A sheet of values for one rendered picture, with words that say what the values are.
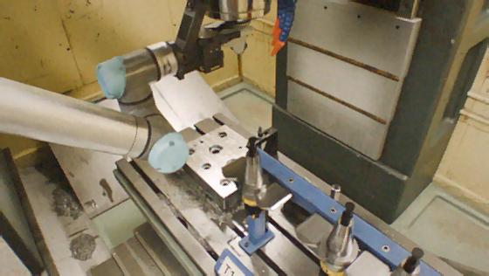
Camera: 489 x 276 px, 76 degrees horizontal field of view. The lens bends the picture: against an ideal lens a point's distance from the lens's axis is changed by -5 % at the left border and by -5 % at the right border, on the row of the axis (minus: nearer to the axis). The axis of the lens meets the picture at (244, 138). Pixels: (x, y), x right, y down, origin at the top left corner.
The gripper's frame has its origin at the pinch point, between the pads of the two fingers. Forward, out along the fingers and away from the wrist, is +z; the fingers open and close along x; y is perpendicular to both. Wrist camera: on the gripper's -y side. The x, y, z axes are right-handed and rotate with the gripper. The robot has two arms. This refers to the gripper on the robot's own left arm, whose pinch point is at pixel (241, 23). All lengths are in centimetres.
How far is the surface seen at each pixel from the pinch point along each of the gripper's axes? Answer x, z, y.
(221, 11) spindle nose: 3.6, -8.1, -5.5
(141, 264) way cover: -9, -41, 71
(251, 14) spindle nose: 7.5, -3.0, -4.5
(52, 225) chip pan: -53, -61, 77
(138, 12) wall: -101, 15, 21
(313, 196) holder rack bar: 35.8, -13.1, 21.9
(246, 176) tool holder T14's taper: 24.2, -20.2, 20.0
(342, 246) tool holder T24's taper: 47, -20, 19
